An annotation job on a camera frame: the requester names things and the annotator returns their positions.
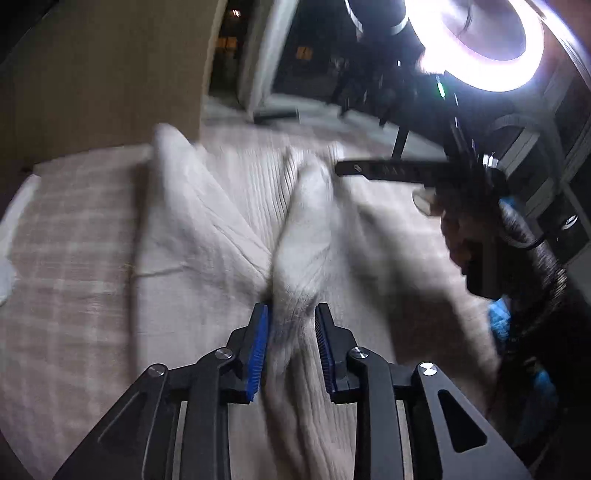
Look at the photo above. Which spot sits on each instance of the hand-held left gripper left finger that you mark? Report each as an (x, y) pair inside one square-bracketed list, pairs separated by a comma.
[(258, 355)]

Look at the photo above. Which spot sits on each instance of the cream knit sweater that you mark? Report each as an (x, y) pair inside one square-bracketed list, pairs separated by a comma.
[(304, 230)]

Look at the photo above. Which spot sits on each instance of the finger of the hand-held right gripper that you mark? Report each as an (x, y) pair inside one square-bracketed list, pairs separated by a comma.
[(392, 170)]

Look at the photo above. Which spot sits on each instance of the black tripod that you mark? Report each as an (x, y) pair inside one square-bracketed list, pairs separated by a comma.
[(401, 138)]

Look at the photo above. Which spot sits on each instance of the blue cloth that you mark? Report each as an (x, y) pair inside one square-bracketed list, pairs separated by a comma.
[(501, 321)]

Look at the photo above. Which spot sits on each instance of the light wooden board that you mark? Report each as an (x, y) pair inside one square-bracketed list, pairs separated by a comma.
[(115, 69)]

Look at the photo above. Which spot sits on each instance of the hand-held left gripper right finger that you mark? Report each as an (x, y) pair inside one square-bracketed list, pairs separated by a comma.
[(325, 355)]

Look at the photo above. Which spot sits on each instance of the white cotton garment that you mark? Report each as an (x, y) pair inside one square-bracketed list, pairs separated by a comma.
[(9, 258)]

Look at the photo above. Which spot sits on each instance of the person's right hand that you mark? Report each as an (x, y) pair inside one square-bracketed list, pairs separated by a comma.
[(455, 242)]

